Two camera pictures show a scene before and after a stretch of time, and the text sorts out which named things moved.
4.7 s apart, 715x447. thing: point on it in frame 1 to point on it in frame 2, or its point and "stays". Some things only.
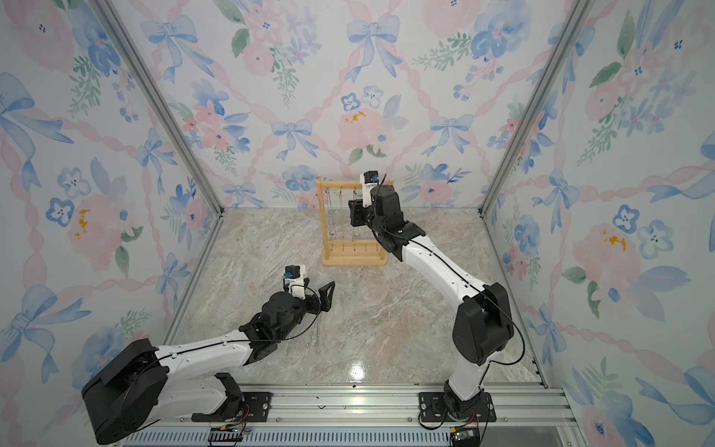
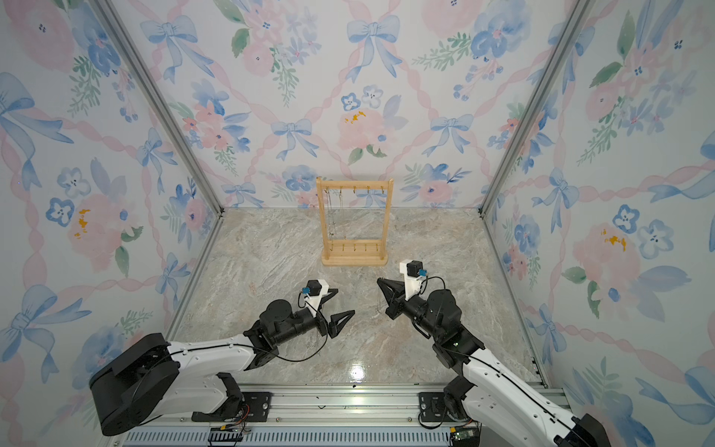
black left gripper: x=325 y=302 to x=332 y=329
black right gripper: x=358 y=212 to x=397 y=290
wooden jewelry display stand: x=347 y=252 stays
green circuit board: x=465 y=437 stays
